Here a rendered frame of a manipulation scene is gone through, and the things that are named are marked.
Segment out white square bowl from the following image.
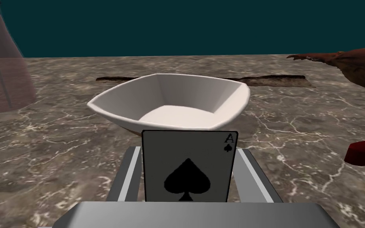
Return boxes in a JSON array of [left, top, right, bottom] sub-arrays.
[[86, 73, 251, 137]]

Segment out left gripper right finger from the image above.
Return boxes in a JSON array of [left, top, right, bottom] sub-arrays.
[[232, 148, 283, 203]]

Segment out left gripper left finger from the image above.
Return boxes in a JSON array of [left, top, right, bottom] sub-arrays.
[[106, 146, 143, 203]]

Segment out ace of spades playing card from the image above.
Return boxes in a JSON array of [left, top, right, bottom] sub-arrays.
[[141, 129, 239, 203]]

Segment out brown onion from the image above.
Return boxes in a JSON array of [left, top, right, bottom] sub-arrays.
[[286, 46, 365, 93]]

